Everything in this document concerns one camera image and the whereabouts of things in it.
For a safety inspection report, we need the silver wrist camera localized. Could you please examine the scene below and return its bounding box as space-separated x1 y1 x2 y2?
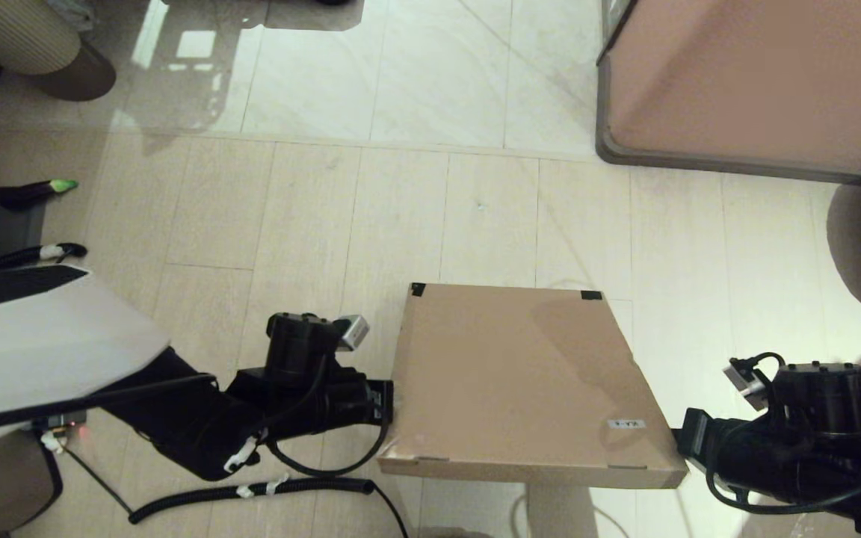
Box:
723 357 772 412
333 314 370 352

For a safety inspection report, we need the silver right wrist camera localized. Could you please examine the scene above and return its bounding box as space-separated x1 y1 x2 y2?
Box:
723 357 772 412

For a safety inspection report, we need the beige ribbed round pouf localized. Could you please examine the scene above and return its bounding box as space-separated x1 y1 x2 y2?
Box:
0 0 117 102

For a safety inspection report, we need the brown cardboard shoe box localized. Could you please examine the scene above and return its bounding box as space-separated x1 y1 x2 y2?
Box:
377 282 690 491

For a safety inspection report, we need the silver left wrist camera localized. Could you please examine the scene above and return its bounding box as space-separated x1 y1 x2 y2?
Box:
333 314 370 352

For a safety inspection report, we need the grey power adapter box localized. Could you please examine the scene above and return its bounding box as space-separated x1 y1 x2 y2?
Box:
31 409 89 439

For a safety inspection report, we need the pink cabinet with grey frame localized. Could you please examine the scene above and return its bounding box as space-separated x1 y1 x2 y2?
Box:
596 0 861 189

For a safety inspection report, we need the black object with green tip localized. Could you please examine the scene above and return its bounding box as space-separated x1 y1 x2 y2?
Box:
0 178 79 211

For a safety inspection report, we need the black corrugated floor cable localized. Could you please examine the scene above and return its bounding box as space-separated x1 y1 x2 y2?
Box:
64 447 410 538

